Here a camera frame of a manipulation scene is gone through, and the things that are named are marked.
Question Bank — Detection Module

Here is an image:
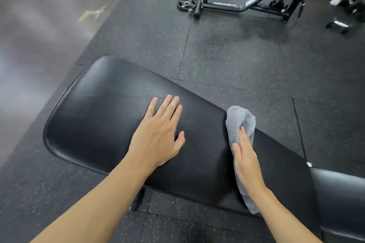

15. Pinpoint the person's left hand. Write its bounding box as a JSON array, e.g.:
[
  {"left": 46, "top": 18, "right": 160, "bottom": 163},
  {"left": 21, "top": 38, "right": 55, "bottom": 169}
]
[{"left": 121, "top": 95, "right": 186, "bottom": 180}]

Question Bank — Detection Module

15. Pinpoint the person's right hand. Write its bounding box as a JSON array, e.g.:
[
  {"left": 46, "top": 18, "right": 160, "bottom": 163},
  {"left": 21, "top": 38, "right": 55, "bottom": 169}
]
[{"left": 231, "top": 126, "right": 268, "bottom": 200}]

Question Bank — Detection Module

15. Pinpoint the black padded gym bench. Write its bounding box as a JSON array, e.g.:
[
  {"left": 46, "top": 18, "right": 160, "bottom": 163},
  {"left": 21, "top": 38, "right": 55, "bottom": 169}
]
[{"left": 43, "top": 55, "right": 365, "bottom": 243}]

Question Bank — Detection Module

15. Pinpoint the grey towel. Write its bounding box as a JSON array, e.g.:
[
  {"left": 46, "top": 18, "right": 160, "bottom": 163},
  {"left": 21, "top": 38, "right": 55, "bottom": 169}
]
[{"left": 225, "top": 105, "right": 260, "bottom": 214}]

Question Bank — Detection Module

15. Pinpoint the person's left forearm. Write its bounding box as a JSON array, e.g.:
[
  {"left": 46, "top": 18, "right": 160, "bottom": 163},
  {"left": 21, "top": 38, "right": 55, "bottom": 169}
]
[{"left": 30, "top": 161, "right": 150, "bottom": 243}]

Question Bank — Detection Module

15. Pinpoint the person's right forearm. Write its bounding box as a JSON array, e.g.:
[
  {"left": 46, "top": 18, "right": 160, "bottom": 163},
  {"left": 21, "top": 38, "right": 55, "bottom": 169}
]
[{"left": 250, "top": 187, "right": 323, "bottom": 243}]

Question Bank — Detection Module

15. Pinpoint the small black weight plate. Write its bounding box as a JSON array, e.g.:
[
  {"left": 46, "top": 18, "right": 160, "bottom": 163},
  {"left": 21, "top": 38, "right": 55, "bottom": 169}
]
[{"left": 176, "top": 0, "right": 197, "bottom": 10}]

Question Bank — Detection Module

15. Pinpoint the black hex dumbbell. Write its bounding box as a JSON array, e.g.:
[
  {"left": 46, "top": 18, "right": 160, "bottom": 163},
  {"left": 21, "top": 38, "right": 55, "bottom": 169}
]
[
  {"left": 342, "top": 0, "right": 365, "bottom": 17},
  {"left": 326, "top": 17, "right": 353, "bottom": 34}
]

